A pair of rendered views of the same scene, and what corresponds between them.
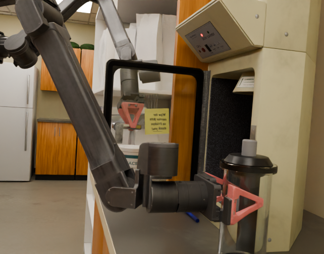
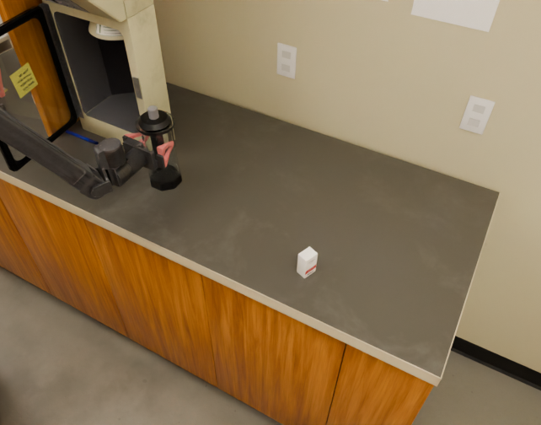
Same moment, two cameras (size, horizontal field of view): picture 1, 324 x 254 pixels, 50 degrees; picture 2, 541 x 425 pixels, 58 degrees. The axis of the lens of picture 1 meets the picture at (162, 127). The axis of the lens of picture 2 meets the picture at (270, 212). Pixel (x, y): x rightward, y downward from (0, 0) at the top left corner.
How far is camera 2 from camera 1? 92 cm
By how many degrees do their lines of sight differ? 59
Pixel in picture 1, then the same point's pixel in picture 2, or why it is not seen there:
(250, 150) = (156, 115)
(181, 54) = not seen: outside the picture
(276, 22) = not seen: outside the picture
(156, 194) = (121, 176)
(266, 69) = (133, 34)
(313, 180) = not seen: hidden behind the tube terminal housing
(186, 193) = (135, 164)
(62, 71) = (15, 135)
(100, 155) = (75, 174)
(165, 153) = (118, 153)
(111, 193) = (94, 190)
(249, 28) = (114, 10)
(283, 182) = (163, 103)
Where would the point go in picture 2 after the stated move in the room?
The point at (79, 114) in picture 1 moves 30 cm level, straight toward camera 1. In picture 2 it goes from (45, 157) to (144, 203)
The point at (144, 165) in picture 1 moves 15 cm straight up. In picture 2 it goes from (105, 164) to (91, 115)
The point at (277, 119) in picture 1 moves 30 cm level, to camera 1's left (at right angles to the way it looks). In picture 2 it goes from (149, 65) to (55, 106)
